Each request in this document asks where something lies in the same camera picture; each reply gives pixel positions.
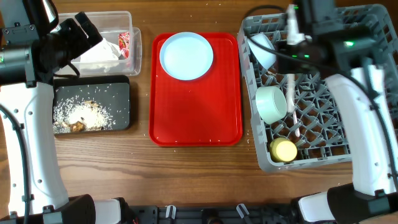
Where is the yellow plastic cup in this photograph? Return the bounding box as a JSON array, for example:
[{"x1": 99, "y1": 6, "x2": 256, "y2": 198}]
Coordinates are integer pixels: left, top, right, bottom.
[{"x1": 270, "y1": 138, "x2": 298, "y2": 162}]

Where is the light blue food bowl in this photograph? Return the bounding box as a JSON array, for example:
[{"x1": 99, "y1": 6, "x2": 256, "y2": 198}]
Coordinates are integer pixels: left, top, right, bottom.
[{"x1": 248, "y1": 33, "x2": 276, "y2": 70}]

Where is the grey dishwasher rack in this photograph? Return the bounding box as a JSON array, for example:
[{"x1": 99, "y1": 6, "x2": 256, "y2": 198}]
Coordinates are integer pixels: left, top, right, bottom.
[{"x1": 238, "y1": 4, "x2": 397, "y2": 172}]

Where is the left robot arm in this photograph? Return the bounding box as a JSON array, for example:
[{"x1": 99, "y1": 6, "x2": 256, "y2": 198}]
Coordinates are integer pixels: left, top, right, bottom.
[{"x1": 1, "y1": 1, "x2": 139, "y2": 223}]

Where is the mint green bowl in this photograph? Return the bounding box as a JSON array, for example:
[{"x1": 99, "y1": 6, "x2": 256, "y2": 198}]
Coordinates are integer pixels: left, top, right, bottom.
[{"x1": 256, "y1": 86, "x2": 287, "y2": 124}]

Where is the white napkin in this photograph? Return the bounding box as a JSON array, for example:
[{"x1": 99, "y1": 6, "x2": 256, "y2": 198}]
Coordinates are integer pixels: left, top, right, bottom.
[{"x1": 80, "y1": 38, "x2": 121, "y2": 63}]

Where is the black plastic tray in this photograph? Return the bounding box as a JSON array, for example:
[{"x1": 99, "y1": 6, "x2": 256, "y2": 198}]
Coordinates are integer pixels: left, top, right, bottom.
[{"x1": 53, "y1": 75, "x2": 131, "y2": 135}]

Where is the clear plastic bin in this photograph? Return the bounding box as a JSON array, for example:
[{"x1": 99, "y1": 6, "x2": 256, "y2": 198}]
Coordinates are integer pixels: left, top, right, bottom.
[{"x1": 72, "y1": 11, "x2": 142, "y2": 77}]

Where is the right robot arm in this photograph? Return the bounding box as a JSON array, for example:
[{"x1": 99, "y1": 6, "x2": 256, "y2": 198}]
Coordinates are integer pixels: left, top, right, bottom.
[{"x1": 279, "y1": 1, "x2": 397, "y2": 223}]

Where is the white plastic spoon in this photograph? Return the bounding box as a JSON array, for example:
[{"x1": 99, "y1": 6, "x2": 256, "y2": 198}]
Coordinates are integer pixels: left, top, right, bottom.
[{"x1": 285, "y1": 73, "x2": 295, "y2": 113}]

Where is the food scraps and rice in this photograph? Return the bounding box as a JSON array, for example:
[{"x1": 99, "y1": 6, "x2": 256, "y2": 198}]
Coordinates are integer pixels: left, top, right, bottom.
[{"x1": 53, "y1": 95, "x2": 116, "y2": 134}]

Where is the red serving tray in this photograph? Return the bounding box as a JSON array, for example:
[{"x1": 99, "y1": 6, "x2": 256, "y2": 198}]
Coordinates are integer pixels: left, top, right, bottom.
[{"x1": 149, "y1": 32, "x2": 243, "y2": 147}]

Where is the light blue plate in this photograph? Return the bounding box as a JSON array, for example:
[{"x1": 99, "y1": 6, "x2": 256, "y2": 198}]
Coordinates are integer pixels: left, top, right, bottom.
[{"x1": 159, "y1": 32, "x2": 214, "y2": 81}]

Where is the red sauce packet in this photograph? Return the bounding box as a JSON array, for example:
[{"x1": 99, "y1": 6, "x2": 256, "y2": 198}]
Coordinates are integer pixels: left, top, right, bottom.
[{"x1": 118, "y1": 32, "x2": 130, "y2": 58}]

